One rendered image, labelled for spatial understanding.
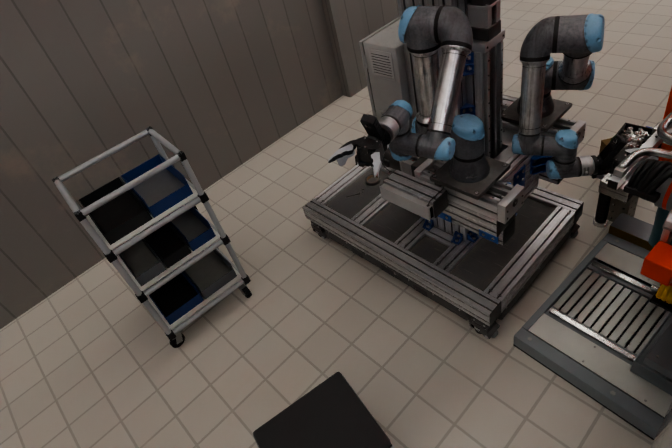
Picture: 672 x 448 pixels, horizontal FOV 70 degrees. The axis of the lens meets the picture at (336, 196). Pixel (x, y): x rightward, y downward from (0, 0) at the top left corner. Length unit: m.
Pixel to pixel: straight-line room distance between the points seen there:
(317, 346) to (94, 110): 1.93
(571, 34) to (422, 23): 0.47
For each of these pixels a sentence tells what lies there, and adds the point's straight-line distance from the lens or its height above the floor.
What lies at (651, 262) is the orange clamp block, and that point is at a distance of 1.60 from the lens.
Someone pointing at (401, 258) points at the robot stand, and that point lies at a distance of 2.43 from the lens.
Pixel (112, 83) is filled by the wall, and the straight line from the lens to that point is 3.27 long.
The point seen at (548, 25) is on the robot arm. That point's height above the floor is 1.34.
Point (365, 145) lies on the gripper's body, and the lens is 1.41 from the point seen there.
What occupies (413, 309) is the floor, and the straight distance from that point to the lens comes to 2.52.
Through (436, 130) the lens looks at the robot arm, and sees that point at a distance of 1.54.
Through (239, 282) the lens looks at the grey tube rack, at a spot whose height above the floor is 0.14.
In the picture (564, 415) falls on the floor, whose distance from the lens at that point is 2.27.
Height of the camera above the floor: 2.04
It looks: 39 degrees down
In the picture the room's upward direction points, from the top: 16 degrees counter-clockwise
